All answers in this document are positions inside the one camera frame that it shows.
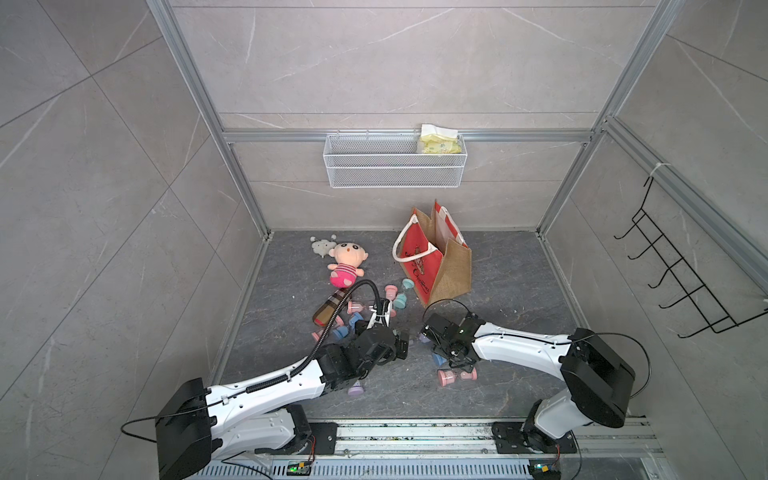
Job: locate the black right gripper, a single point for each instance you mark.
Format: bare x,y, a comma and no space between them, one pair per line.
462,366

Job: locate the pink plush doll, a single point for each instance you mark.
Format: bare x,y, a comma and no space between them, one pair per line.
347,266

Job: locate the black wire hook rack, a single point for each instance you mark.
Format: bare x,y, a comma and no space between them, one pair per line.
694,291

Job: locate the green hourglass near bag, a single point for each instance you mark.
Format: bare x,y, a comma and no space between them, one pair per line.
400,300

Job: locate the yellow wipes packet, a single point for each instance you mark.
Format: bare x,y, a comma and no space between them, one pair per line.
434,140

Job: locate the pink hourglass lying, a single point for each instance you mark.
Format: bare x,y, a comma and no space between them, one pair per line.
355,307

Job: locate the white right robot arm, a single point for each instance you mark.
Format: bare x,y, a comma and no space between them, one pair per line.
598,382

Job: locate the pink hourglass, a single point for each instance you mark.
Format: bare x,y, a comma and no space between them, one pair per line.
391,292
447,377
355,307

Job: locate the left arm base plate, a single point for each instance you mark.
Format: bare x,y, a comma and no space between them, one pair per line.
318,436

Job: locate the white wire wall basket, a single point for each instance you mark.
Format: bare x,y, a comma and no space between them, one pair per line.
391,161

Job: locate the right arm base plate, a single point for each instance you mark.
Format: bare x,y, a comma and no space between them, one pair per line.
513,438

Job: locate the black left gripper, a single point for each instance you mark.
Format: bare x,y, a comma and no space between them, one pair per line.
394,352

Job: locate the purple hourglass front left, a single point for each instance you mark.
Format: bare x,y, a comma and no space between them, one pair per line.
356,389

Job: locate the blue hourglass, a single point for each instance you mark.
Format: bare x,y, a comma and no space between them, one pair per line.
438,360

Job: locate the pink hourglass upright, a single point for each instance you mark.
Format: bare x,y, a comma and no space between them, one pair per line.
391,292

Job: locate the white fluffy plush toy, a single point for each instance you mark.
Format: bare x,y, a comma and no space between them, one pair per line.
323,247

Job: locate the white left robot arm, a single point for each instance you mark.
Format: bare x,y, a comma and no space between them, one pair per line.
262,415

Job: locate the plaid fabric pouch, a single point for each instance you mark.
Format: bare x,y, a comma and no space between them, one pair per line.
327,311

